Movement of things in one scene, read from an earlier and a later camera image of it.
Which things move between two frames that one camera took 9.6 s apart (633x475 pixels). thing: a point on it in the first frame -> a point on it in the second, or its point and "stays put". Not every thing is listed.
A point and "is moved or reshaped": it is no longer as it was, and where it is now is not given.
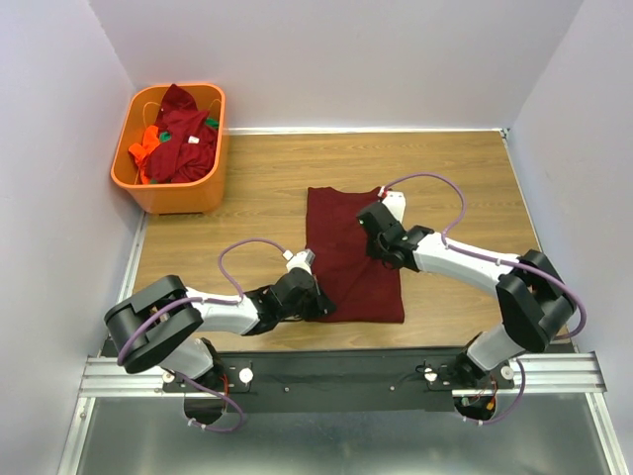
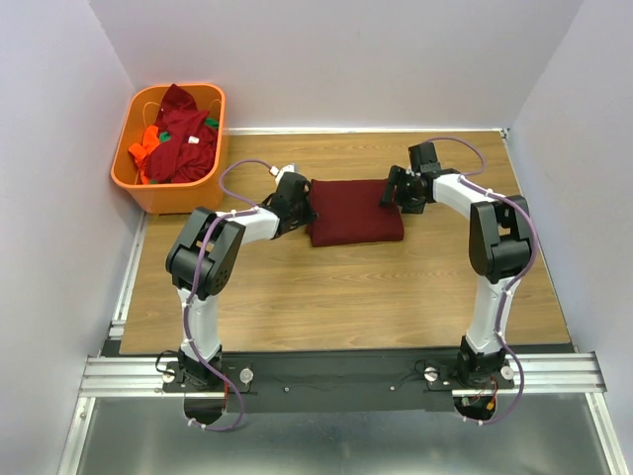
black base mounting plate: (263, 380) stays put
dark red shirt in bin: (192, 152) stays put
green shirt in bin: (167, 135) stays put
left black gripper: (321, 307) -> (309, 215)
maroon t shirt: (363, 288) is moved or reshaped
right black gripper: (370, 248) -> (396, 177)
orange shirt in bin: (141, 151) stays put
